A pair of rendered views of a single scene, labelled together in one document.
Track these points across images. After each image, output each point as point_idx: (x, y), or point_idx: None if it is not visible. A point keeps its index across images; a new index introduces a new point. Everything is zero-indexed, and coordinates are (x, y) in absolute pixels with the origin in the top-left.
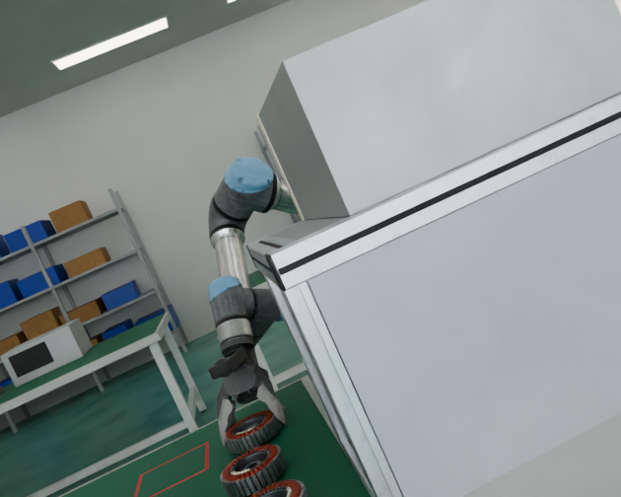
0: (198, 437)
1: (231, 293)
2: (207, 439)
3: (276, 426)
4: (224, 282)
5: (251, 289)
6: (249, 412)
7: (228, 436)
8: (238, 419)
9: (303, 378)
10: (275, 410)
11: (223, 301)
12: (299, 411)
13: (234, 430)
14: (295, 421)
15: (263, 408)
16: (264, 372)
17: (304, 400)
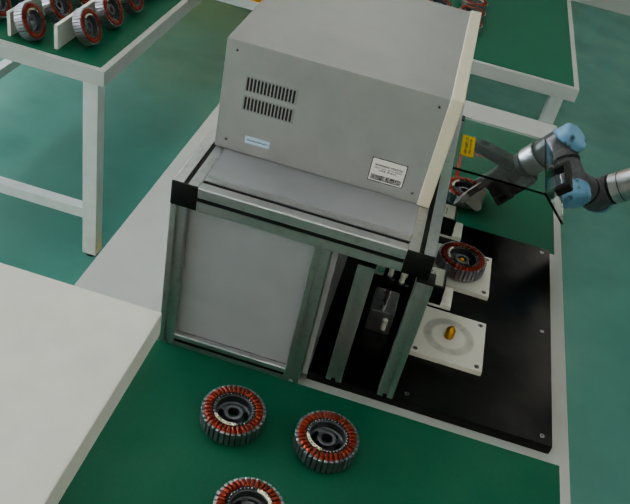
0: (532, 194)
1: (551, 137)
2: (517, 194)
3: (451, 199)
4: (561, 129)
5: (565, 157)
6: (531, 218)
7: (460, 176)
8: (528, 211)
9: (557, 257)
10: (460, 195)
11: (546, 135)
12: (473, 222)
13: (470, 182)
14: (457, 214)
15: (523, 222)
16: (506, 192)
17: (492, 232)
